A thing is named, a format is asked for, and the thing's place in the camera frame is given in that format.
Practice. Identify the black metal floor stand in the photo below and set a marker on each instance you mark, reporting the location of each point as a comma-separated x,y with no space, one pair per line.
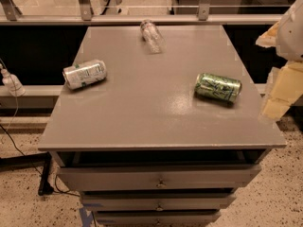
31,161

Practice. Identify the grey metal railing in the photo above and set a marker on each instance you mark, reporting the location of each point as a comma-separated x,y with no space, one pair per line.
132,12

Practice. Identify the bottom grey drawer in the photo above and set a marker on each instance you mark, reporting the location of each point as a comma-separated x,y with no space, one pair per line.
157,218

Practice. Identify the clear plastic bottle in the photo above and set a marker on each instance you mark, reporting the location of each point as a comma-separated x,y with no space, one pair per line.
152,36

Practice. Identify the middle grey drawer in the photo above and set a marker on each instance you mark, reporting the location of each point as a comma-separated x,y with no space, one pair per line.
158,202

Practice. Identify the grey drawer cabinet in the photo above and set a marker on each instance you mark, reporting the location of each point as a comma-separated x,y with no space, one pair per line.
146,112

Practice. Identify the white and green soda can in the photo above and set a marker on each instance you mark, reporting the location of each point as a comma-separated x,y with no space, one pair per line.
82,74

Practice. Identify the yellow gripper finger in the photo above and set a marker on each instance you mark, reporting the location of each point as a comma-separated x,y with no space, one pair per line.
283,88
268,38

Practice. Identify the grey drawer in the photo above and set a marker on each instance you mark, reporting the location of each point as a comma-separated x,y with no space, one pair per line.
157,218
157,177
158,202

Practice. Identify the top grey drawer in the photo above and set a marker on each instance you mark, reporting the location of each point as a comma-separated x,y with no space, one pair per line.
157,177

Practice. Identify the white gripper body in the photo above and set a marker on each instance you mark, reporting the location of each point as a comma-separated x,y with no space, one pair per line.
292,35

